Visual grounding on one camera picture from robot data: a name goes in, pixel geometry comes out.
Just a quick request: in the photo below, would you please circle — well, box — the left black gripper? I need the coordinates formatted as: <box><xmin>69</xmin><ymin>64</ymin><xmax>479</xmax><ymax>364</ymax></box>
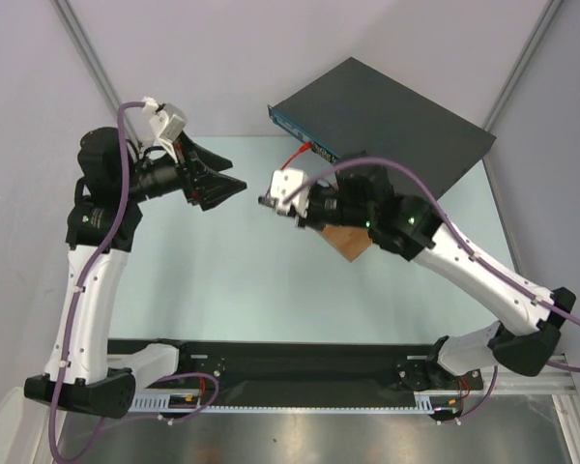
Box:
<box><xmin>120</xmin><ymin>131</ymin><xmax>246</xmax><ymax>211</ymax></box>

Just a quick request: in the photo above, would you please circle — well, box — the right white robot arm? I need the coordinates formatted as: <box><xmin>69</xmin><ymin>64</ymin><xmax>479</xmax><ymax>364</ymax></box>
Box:
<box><xmin>258</xmin><ymin>157</ymin><xmax>575</xmax><ymax>390</ymax></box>

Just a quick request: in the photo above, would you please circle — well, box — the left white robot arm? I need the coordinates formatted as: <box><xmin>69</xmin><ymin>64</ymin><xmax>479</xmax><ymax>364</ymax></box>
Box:
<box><xmin>24</xmin><ymin>127</ymin><xmax>247</xmax><ymax>419</ymax></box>

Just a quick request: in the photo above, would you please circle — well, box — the wooden board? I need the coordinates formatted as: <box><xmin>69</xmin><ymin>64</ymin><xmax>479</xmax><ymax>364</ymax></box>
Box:
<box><xmin>319</xmin><ymin>225</ymin><xmax>372</xmax><ymax>262</ymax></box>

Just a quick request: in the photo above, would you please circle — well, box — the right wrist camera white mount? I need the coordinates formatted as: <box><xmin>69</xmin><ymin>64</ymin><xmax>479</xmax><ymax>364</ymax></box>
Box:
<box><xmin>269</xmin><ymin>168</ymin><xmax>309</xmax><ymax>218</ymax></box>

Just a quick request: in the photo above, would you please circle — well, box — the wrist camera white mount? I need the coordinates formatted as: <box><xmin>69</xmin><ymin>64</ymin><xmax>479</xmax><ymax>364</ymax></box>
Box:
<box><xmin>142</xmin><ymin>97</ymin><xmax>188</xmax><ymax>162</ymax></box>
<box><xmin>269</xmin><ymin>168</ymin><xmax>309</xmax><ymax>218</ymax></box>

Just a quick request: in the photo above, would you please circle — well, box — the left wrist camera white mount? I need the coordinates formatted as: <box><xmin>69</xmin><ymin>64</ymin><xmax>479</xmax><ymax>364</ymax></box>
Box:
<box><xmin>142</xmin><ymin>97</ymin><xmax>188</xmax><ymax>162</ymax></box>

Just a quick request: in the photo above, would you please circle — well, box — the red ethernet cable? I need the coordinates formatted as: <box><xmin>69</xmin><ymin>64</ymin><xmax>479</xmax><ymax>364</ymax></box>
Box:
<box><xmin>279</xmin><ymin>140</ymin><xmax>316</xmax><ymax>171</ymax></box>

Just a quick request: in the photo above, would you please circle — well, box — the black network switch blue front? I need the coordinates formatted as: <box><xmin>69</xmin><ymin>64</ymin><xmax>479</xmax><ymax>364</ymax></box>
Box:
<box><xmin>268</xmin><ymin>57</ymin><xmax>496</xmax><ymax>198</ymax></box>

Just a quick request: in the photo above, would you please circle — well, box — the left aluminium frame post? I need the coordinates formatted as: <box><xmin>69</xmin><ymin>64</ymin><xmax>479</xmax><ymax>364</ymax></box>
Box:
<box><xmin>50</xmin><ymin>0</ymin><xmax>121</xmax><ymax>114</ymax></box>

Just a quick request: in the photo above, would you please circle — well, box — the aluminium frame post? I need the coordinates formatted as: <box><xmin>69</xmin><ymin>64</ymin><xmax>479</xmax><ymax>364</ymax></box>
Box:
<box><xmin>482</xmin><ymin>0</ymin><xmax>566</xmax><ymax>132</ymax></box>
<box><xmin>50</xmin><ymin>0</ymin><xmax>121</xmax><ymax>114</ymax></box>

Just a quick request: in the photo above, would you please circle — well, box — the slotted cable duct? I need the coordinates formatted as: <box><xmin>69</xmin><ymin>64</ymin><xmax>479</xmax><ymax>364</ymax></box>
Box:
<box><xmin>129</xmin><ymin>391</ymin><xmax>461</xmax><ymax>416</ymax></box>

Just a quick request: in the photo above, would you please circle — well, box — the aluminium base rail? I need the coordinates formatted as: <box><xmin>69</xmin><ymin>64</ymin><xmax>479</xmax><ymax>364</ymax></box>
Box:
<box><xmin>492</xmin><ymin>366</ymin><xmax>577</xmax><ymax>395</ymax></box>

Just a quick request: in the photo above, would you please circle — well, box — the right aluminium frame post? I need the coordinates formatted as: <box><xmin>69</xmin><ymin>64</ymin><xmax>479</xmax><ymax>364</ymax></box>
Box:
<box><xmin>482</xmin><ymin>0</ymin><xmax>566</xmax><ymax>132</ymax></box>

